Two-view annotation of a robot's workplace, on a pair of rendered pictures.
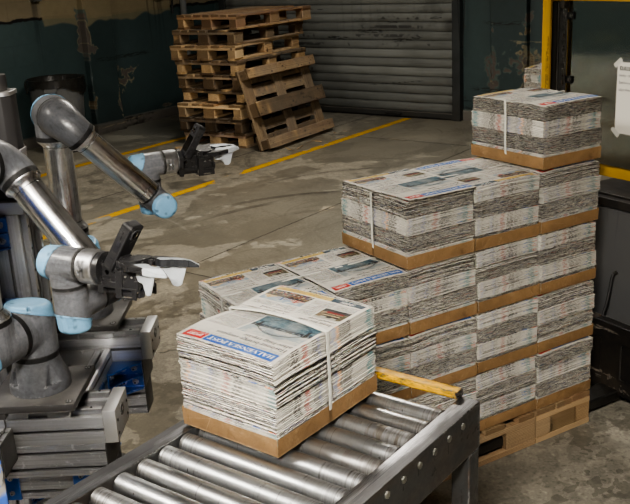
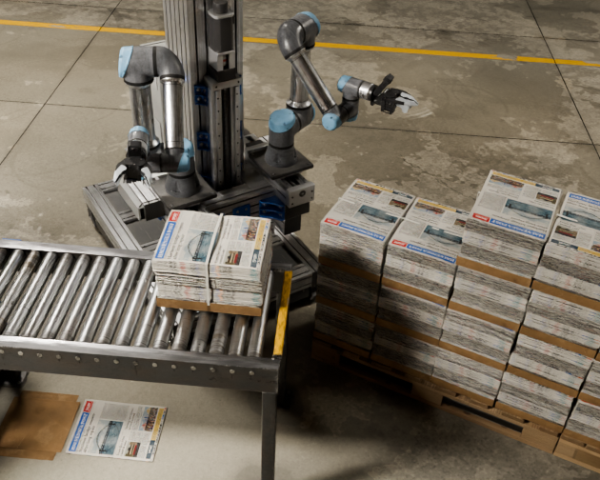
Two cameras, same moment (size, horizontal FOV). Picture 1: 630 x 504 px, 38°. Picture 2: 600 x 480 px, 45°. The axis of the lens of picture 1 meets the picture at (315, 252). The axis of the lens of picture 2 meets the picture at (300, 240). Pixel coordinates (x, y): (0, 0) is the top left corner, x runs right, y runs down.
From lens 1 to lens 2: 2.16 m
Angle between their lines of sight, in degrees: 52
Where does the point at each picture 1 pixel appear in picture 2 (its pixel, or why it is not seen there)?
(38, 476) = not seen: hidden behind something
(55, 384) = (176, 192)
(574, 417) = not seen: outside the picture
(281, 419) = (161, 290)
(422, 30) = not seen: outside the picture
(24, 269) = (211, 121)
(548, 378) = (584, 422)
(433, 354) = (465, 332)
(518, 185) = (598, 265)
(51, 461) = not seen: hidden behind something
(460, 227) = (519, 263)
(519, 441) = (535, 441)
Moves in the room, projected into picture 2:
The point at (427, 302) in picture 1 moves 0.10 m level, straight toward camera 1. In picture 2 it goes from (470, 295) to (449, 303)
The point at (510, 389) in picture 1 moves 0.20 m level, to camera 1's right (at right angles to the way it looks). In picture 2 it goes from (537, 403) to (575, 437)
